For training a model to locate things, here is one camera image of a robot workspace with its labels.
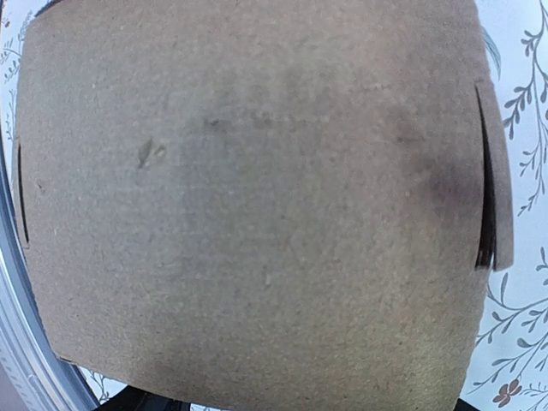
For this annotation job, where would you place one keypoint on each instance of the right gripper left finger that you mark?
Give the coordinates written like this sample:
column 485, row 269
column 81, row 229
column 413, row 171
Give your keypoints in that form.
column 133, row 399

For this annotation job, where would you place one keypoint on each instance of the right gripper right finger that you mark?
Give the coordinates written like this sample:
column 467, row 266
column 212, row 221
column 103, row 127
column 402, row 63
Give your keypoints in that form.
column 462, row 405

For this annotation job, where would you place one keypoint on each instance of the brown cardboard box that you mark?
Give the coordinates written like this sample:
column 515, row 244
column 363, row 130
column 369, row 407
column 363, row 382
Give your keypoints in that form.
column 264, row 205

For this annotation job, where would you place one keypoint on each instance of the front aluminium rail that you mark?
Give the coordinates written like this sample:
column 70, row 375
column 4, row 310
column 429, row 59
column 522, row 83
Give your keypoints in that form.
column 40, row 378

